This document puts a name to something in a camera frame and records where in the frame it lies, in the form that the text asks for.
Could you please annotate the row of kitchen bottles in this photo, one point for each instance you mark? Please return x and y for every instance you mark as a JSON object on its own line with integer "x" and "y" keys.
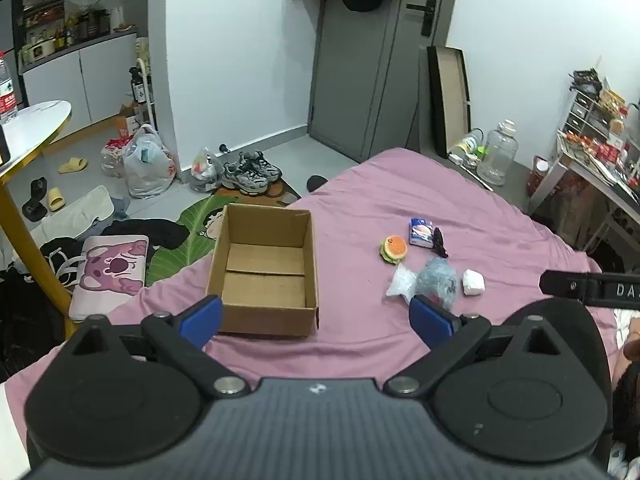
{"x": 75, "y": 27}

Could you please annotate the small clear plastic bag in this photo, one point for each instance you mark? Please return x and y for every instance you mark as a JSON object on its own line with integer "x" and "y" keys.
{"x": 112, "y": 157}

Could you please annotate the grey drawer organizer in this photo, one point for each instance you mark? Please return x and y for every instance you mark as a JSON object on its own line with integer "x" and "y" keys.
{"x": 585, "y": 112}

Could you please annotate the pile of snack packets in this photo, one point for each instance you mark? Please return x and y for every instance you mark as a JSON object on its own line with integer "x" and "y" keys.
{"x": 605, "y": 152}

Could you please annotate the white desk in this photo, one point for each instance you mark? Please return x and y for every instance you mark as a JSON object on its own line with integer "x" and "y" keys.
{"x": 547, "y": 180}

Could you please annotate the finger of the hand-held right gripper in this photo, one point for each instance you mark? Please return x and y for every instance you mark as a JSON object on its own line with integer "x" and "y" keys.
{"x": 567, "y": 285}

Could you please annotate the blue-grey bagged soft toy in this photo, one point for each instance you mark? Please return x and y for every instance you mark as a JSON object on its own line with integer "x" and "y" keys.
{"x": 437, "y": 280}

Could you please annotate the black spray bottle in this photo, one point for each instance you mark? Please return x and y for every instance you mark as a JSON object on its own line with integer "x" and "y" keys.
{"x": 136, "y": 85}

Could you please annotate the burger plush toy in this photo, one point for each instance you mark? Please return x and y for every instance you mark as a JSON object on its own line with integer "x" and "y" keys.
{"x": 393, "y": 250}

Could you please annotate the white red plastic bag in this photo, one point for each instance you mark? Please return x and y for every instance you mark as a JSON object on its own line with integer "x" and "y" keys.
{"x": 147, "y": 165}

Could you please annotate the white narrow rack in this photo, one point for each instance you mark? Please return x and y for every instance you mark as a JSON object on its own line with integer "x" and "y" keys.
{"x": 146, "y": 95}

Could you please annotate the black white printed garment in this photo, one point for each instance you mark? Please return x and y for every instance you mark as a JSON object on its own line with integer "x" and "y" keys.
{"x": 60, "y": 260}

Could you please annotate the black slipper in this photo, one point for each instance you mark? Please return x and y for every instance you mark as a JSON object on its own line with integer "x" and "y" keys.
{"x": 38, "y": 189}
{"x": 34, "y": 211}

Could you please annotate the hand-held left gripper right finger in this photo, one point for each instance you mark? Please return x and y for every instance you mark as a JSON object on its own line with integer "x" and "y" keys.
{"x": 430, "y": 321}

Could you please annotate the round white yellow-legged table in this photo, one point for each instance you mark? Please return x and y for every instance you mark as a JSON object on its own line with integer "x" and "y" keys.
{"x": 35, "y": 127}

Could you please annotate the white thin stick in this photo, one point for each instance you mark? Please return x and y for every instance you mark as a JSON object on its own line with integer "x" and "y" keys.
{"x": 482, "y": 180}

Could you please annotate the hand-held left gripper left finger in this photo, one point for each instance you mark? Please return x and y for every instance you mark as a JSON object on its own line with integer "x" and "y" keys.
{"x": 202, "y": 321}

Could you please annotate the clear bag of trash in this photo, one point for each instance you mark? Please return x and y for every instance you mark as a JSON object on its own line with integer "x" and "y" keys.
{"x": 205, "y": 170}

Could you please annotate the large clear water jug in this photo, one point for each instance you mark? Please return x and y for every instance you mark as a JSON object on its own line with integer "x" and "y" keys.
{"x": 499, "y": 155}

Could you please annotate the black round floor object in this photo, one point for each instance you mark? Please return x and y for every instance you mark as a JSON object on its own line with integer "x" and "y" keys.
{"x": 316, "y": 182}

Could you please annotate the white green small bottle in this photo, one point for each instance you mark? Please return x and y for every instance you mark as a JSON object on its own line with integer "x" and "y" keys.
{"x": 464, "y": 145}

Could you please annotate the pink bear cushion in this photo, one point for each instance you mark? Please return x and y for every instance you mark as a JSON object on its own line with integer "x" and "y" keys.
{"x": 107, "y": 275}

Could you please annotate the white towel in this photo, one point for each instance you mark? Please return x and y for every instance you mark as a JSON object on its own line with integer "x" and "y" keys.
{"x": 75, "y": 212}

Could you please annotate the blue tissue packet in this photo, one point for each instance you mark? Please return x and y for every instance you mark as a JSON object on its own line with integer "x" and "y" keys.
{"x": 421, "y": 232}

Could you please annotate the black bag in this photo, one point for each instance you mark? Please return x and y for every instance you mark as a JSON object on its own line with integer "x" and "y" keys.
{"x": 25, "y": 320}

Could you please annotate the white rice cooker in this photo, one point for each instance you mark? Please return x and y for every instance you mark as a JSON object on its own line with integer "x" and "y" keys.
{"x": 39, "y": 50}

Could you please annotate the grey door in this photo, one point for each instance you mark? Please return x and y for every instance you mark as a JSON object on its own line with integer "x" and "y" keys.
{"x": 360, "y": 75}

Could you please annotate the white kitchen cabinet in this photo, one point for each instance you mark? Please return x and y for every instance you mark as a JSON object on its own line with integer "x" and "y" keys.
{"x": 85, "y": 80}

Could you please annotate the green leaf cartoon floor mat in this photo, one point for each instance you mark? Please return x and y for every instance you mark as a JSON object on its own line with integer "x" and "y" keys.
{"x": 195, "y": 225}

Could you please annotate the pink bedsheet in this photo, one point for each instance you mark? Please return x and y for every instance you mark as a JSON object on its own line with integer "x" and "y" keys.
{"x": 450, "y": 200}

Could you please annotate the red label water bottle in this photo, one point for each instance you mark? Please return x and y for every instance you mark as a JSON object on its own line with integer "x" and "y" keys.
{"x": 6, "y": 95}

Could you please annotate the dark cloth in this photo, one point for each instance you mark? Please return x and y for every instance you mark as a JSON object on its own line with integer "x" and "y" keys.
{"x": 627, "y": 410}

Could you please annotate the small open cardboard carton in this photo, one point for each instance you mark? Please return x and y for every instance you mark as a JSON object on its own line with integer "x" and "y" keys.
{"x": 129, "y": 121}

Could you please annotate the brown cardboard box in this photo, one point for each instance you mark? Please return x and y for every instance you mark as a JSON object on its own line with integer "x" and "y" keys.
{"x": 265, "y": 290}

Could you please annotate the black framed cardboard board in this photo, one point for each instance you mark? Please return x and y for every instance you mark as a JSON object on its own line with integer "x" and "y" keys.
{"x": 450, "y": 100}

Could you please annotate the grey sneaker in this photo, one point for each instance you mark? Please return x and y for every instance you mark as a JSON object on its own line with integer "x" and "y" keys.
{"x": 262, "y": 162}
{"x": 245, "y": 177}

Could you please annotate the yellow slipper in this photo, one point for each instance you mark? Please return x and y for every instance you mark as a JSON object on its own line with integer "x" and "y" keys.
{"x": 72, "y": 165}
{"x": 56, "y": 199}

